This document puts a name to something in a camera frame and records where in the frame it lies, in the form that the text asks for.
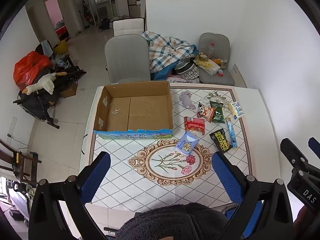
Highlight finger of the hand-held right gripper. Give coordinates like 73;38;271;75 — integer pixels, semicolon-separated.
280;138;309;167
308;137;320;159

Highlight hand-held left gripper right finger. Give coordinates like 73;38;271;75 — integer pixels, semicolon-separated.
211;151;294;240

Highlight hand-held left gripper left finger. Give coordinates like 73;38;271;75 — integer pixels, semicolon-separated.
29;151;112;240

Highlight black wipes packet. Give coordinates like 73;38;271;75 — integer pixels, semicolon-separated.
209;128;232;153

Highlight long blue packet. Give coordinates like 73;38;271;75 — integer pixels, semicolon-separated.
226;117;238;148

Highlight blue duck tissue packet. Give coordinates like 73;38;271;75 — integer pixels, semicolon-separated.
174;131;199;155

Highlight green wipes packet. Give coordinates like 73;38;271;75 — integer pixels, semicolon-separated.
209;100;227;123

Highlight cartoon snack packet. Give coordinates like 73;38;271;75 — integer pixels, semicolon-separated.
197;102;216;123

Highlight white and blue tissue pack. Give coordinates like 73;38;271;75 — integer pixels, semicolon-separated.
229;102;245;119

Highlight purple fuzzy socks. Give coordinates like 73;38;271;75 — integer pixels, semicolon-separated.
180;91;197;110

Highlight dark fleece garment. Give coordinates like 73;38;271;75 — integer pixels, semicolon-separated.
116;202;229;240

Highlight dark wooden chair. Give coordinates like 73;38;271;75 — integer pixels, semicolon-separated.
0;139;42;188

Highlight small brown cardboard box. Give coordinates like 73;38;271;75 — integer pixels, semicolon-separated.
60;82;78;98

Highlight white board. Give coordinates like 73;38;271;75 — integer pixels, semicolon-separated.
231;64;248;88

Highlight black folded stroller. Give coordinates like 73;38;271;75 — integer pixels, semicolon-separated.
14;42;87;129

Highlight black and white patterned cloth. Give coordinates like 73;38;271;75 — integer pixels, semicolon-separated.
180;69;200;80

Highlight white goose plush toy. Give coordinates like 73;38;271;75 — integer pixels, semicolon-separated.
22;72;68;95

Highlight pink cloth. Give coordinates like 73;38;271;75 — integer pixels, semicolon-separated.
167;76;200;84

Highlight white flat box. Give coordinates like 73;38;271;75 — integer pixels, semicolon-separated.
200;62;221;76

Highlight striped hat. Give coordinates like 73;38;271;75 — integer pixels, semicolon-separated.
174;60;198;75

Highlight yellow plastic bag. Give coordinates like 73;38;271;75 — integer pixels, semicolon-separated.
194;53;220;68

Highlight blue bedding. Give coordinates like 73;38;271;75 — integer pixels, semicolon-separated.
150;65;177;82

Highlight grey upholstered chair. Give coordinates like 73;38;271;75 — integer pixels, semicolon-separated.
104;34;151;84

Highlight clear plastic bottle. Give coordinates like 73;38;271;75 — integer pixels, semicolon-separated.
206;42;216;58

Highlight orange plastic bag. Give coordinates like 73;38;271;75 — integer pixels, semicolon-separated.
14;51;53;85

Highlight grey cushioned chair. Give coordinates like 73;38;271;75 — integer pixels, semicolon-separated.
198;32;235;87

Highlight light blue cloth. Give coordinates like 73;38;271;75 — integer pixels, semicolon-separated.
41;40;53;57

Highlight plaid blanket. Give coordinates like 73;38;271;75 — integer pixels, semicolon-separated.
141;31;198;72

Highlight black bag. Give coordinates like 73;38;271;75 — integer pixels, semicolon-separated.
98;18;112;32

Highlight white upholstered chair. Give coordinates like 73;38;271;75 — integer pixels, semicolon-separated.
113;18;145;37

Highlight thin black cable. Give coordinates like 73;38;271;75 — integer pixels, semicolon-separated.
7;134;30;152

